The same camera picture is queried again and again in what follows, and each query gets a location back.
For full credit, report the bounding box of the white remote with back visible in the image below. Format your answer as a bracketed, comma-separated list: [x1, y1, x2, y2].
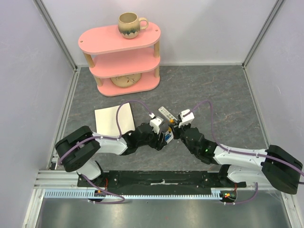
[164, 127, 174, 144]

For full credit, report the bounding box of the beige ceramic mug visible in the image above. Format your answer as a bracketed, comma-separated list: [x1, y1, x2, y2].
[118, 12, 149, 39]

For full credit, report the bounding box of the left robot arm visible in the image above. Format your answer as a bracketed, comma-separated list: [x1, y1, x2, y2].
[55, 123, 172, 187]

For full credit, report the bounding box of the grey slotted cable duct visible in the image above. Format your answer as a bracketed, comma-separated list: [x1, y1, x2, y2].
[44, 189, 228, 200]

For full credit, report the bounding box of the white air conditioner remote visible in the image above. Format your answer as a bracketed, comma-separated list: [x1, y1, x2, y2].
[158, 106, 177, 121]

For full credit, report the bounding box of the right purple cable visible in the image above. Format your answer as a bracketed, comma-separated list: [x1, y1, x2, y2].
[187, 100, 304, 204]

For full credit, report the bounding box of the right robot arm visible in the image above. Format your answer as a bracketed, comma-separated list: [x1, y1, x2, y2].
[170, 124, 303, 195]

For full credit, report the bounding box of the beige floral ceramic bowl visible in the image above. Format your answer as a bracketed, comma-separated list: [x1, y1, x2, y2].
[110, 73, 141, 88]

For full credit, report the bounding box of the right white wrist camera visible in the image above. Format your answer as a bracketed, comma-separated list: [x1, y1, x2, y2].
[178, 109, 195, 128]

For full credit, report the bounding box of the pink three-tier shelf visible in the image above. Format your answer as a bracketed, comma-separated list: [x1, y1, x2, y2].
[78, 23, 161, 96]

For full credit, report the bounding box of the purple cable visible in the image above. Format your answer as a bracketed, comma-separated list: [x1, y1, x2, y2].
[57, 100, 155, 204]
[187, 100, 304, 204]

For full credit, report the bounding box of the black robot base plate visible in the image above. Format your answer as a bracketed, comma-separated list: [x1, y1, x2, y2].
[92, 171, 247, 188]

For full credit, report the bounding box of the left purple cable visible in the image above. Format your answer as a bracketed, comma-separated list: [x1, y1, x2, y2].
[57, 100, 155, 204]

